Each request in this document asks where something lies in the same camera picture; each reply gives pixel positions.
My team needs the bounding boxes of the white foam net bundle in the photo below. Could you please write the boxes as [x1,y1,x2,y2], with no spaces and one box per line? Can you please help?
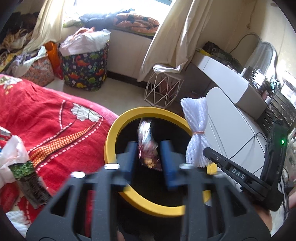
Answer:
[180,97,210,168]

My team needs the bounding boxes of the green black snack wrapper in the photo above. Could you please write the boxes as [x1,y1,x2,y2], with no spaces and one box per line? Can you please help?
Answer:
[9,161,52,209]

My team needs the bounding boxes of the colourful snack packet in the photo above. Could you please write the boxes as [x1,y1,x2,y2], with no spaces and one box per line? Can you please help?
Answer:
[137,118,162,171]

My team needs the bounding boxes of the white orange plastic bag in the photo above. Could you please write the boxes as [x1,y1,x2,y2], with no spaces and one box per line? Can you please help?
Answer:
[0,136,30,188]

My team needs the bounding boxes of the yellow rimmed black trash bin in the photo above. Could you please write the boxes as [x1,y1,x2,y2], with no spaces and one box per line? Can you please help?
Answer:
[104,106,218,218]

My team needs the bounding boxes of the right hand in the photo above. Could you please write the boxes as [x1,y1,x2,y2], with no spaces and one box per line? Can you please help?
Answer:
[253,205,273,231]

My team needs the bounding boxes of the red floral bed blanket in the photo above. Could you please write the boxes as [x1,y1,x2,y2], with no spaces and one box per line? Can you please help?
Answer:
[0,73,118,232]

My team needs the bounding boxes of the vanity mirror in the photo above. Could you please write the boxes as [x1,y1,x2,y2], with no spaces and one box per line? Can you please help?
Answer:
[240,41,278,92]

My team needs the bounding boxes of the floral fabric bag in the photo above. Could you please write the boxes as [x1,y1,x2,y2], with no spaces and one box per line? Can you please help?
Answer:
[20,57,55,87]

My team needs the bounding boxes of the dinosaur print laundry basket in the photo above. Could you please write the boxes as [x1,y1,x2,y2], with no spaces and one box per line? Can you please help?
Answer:
[59,27,111,91]

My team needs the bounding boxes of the right cream curtain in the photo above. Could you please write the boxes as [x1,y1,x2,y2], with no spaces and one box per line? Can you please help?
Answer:
[137,1,212,82]

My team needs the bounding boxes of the cream curtain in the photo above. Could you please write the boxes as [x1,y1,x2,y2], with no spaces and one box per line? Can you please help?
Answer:
[23,0,75,52]
[137,1,212,82]

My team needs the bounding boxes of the left cream curtain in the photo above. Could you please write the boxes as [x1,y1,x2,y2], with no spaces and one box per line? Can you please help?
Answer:
[23,0,75,52]

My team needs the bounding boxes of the dark blue jacket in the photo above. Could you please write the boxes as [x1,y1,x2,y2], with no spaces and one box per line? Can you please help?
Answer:
[79,9,134,31]

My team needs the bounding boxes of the orange patterned folded quilt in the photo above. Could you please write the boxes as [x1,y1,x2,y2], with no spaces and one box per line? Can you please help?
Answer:
[113,13,159,36]

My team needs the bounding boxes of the white wire side table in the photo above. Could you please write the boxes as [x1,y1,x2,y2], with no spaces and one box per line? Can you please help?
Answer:
[144,72,185,109]

